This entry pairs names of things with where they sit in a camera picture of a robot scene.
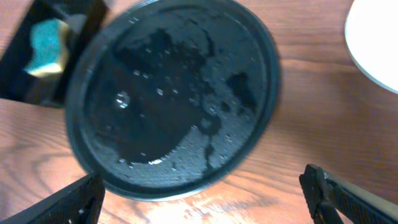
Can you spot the yellow plate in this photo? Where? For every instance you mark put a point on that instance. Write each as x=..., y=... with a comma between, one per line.
x=371, y=38

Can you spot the black round tray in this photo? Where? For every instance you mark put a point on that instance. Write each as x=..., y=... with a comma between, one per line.
x=171, y=96

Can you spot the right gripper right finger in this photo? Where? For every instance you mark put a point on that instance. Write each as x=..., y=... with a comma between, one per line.
x=327, y=196

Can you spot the green yellow scrub sponge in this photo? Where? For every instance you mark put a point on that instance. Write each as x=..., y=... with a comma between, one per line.
x=49, y=50

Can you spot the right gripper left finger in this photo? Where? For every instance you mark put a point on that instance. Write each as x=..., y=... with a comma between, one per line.
x=77, y=203

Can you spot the black rectangular tray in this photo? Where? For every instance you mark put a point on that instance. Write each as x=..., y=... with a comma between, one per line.
x=83, y=18

